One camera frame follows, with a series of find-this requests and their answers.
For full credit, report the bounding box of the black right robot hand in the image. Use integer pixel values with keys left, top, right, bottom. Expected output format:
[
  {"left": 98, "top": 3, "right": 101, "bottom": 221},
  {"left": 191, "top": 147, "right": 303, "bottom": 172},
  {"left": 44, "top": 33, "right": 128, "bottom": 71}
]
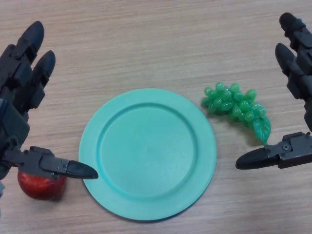
[{"left": 235, "top": 12, "right": 312, "bottom": 171}]

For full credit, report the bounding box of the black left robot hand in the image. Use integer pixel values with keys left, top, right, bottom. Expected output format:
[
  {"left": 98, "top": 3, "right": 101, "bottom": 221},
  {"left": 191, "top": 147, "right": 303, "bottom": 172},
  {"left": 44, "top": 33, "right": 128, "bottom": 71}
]
[{"left": 0, "top": 20, "right": 99, "bottom": 182}]

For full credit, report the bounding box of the green grapes bunch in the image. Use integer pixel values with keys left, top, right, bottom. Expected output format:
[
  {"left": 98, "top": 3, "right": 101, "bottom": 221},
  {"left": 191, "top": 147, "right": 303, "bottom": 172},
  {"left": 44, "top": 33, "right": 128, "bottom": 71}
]
[{"left": 200, "top": 81, "right": 272, "bottom": 147}]

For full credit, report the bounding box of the round green plastic plate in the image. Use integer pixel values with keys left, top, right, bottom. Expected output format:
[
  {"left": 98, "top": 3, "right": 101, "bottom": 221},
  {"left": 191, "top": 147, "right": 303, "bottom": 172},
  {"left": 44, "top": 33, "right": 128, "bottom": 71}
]
[{"left": 78, "top": 88, "right": 217, "bottom": 221}]

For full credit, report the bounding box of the red apple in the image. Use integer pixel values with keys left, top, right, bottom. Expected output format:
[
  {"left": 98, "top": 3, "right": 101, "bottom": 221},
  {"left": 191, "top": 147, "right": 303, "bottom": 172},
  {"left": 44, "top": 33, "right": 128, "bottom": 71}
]
[{"left": 17, "top": 170, "right": 67, "bottom": 201}]

